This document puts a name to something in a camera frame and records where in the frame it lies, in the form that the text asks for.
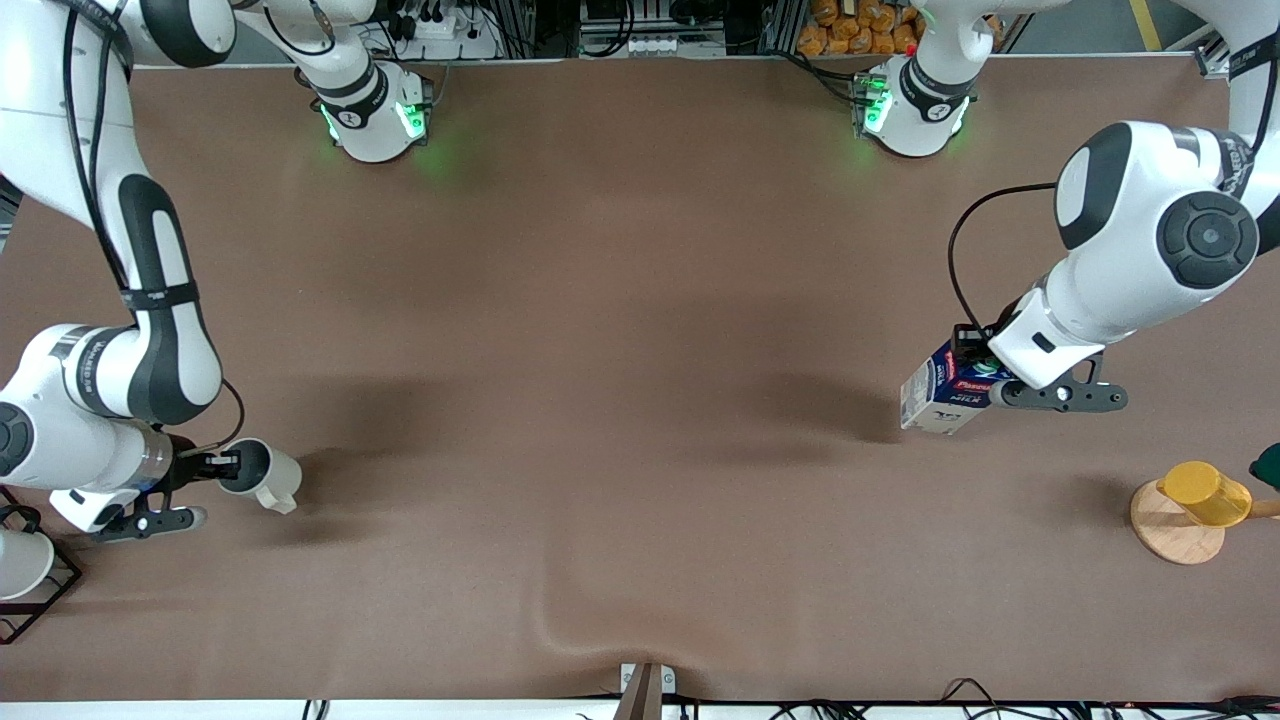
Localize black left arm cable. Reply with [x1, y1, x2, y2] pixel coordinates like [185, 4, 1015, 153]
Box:
[947, 182, 1061, 339]

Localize cream mug with grey inside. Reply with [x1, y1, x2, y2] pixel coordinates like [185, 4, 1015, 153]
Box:
[218, 438, 303, 516]

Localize black floor cables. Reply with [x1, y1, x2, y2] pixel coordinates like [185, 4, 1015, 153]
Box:
[770, 678, 1280, 720]

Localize pile of orange bread rolls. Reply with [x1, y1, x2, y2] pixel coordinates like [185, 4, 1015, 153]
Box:
[796, 0, 927, 58]

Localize round wooden cup stand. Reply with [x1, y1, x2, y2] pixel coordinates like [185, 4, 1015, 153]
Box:
[1130, 480, 1280, 566]

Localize white power strip with plugs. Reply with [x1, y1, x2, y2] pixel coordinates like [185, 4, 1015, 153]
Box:
[385, 0, 503, 61]

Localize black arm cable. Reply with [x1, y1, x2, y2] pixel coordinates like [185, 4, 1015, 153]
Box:
[62, 0, 247, 453]
[947, 182, 1061, 339]

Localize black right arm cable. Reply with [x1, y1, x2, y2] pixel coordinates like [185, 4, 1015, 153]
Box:
[62, 0, 247, 453]

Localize small white power strip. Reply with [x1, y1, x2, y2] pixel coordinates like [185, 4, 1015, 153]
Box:
[618, 33, 703, 58]

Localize black wire rack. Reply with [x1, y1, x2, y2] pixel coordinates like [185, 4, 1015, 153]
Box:
[0, 486, 84, 645]

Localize blue and white milk carton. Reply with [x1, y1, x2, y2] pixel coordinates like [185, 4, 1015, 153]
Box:
[899, 340, 1013, 436]

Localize white cup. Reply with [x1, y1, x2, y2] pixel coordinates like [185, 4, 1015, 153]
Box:
[0, 528, 55, 602]

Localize yellow cup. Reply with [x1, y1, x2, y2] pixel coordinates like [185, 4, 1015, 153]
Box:
[1157, 461, 1254, 528]

